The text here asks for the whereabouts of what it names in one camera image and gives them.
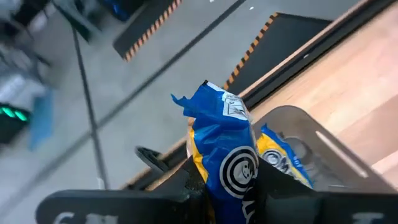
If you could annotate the hazard-striped black floor mat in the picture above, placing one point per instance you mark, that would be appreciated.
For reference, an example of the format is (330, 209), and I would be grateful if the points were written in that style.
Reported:
(280, 40)
(146, 28)

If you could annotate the blue snack packets in tray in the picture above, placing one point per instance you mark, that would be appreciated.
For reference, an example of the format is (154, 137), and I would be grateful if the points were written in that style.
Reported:
(342, 149)

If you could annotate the black computer with green lights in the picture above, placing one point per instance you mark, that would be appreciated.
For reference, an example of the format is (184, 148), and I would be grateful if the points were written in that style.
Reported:
(12, 127)

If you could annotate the blue Maruchan ramen packet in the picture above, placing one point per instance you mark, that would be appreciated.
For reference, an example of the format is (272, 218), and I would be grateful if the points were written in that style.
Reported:
(224, 140)
(280, 149)

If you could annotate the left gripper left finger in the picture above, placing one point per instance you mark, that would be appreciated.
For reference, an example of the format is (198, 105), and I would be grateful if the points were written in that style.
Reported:
(189, 180)

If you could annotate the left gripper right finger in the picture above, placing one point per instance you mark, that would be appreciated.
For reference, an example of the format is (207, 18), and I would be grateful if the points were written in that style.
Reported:
(276, 193)

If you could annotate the blue floor mat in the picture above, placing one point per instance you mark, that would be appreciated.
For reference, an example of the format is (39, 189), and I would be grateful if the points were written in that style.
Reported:
(42, 121)

